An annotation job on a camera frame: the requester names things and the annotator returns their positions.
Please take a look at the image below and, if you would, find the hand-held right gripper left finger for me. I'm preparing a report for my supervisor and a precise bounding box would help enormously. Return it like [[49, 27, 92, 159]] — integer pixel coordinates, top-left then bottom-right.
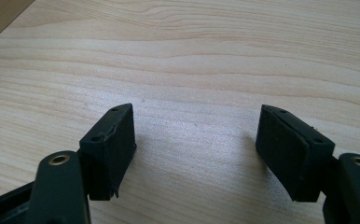
[[78, 103, 138, 202]]

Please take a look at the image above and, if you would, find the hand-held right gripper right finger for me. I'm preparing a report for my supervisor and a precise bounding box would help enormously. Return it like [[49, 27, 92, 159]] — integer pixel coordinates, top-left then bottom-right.
[[255, 104, 337, 203]]

